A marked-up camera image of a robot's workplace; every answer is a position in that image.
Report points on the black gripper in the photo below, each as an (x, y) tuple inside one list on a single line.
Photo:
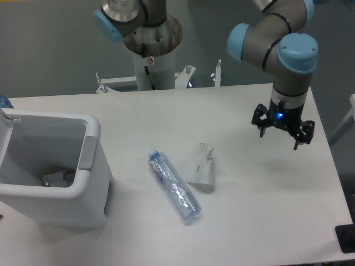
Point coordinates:
[(285, 113)]

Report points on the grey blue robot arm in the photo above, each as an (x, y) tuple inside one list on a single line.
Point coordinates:
[(275, 44)]

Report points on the trash pieces inside can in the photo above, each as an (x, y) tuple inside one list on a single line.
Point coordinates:
[(63, 178)]

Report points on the white open trash can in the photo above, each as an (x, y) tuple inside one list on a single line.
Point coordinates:
[(37, 143)]

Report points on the clear plastic water bottle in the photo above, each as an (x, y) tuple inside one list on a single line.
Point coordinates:
[(175, 187)]

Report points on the black device at table corner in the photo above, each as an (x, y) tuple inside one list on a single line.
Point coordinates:
[(345, 236)]

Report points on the blue object at left edge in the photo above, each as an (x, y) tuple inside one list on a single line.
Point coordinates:
[(5, 102)]

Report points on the white frame at right edge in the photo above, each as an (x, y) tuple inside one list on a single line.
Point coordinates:
[(344, 125)]

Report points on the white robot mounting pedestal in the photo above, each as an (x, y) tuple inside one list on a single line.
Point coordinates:
[(153, 53)]

